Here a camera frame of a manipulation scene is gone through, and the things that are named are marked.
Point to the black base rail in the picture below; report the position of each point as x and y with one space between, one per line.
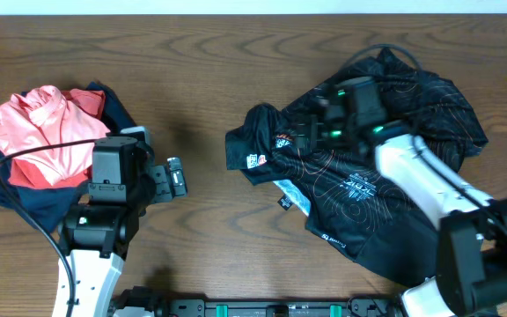
253 308

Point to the black patterned cycling jersey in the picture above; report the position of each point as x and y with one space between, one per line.
366 217

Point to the red shirt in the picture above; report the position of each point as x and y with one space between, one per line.
38 176

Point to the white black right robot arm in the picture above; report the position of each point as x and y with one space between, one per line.
471 273

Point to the pink shirt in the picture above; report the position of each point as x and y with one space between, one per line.
46 132

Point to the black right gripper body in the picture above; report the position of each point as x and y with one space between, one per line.
334 135

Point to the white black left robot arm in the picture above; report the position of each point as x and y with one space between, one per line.
95 236

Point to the navy blue garment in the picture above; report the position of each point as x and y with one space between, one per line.
48 206

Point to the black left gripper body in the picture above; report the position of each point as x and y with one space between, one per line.
156 185

